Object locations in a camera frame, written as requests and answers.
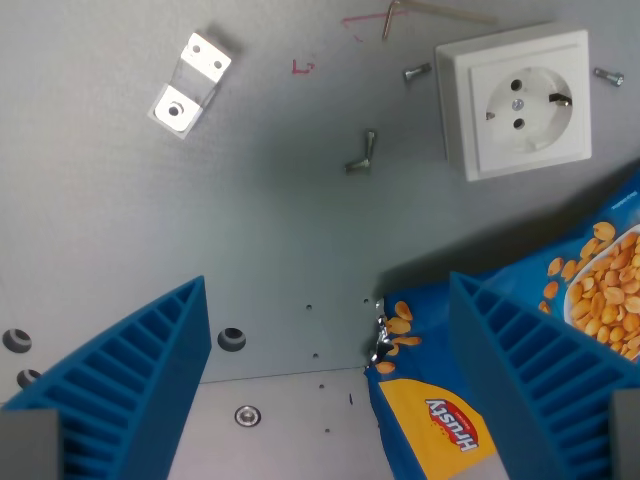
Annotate white electrical wall socket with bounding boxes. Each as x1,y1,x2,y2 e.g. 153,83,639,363
433,20,594,183

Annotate bent aluminium mounting bracket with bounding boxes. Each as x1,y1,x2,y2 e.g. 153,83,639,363
147,31,233,140

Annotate countersunk table bolt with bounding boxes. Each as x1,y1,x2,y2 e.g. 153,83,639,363
234,405,262,429

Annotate blue peanut snack bag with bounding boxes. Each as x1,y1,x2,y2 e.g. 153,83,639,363
363,168,640,480

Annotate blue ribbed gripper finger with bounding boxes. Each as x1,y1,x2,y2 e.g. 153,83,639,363
0,275,210,480
448,271,640,480

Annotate metal hex allen key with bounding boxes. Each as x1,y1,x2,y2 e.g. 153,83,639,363
381,0,500,42

